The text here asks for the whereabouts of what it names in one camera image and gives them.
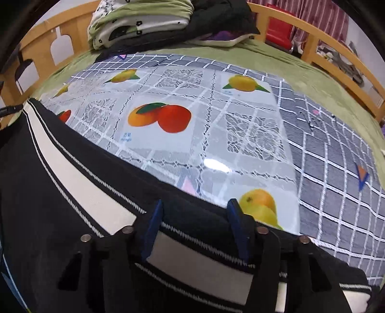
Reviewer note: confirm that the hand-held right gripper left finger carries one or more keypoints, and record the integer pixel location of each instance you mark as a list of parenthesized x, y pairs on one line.
[(155, 230)]

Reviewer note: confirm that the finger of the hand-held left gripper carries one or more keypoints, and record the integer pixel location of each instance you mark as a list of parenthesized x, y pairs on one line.
[(10, 110)]

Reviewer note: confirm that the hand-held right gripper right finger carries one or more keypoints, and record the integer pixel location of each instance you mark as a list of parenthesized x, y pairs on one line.
[(238, 230)]

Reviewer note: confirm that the black pants with white stripe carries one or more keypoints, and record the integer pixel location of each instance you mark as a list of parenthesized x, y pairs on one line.
[(60, 210)]

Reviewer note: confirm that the fruit print plastic tablecloth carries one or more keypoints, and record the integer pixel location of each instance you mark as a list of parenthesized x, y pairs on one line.
[(204, 141)]

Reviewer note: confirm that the grey checked sheet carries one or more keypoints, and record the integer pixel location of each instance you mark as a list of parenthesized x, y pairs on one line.
[(331, 180)]

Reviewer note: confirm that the white green floral quilt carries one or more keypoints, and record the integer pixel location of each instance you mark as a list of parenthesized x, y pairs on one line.
[(135, 21)]

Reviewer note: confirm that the green bed sheet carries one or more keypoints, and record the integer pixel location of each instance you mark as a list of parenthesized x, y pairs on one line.
[(270, 54)]

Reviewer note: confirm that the purple cushion with white edge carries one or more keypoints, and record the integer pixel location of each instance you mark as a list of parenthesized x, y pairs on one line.
[(224, 36)]

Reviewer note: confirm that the grey clutter pile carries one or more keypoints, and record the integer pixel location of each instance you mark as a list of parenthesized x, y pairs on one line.
[(343, 63)]

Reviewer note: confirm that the red chair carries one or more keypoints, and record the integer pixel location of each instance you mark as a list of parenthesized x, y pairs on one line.
[(278, 30)]

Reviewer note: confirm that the black jacket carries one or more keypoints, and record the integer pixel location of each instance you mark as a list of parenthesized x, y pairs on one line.
[(216, 21)]

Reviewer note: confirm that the red striped curtain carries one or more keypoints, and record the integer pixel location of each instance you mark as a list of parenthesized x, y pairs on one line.
[(315, 15)]

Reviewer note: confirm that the wooden bed frame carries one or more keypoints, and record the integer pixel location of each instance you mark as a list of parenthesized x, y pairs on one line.
[(309, 48)]

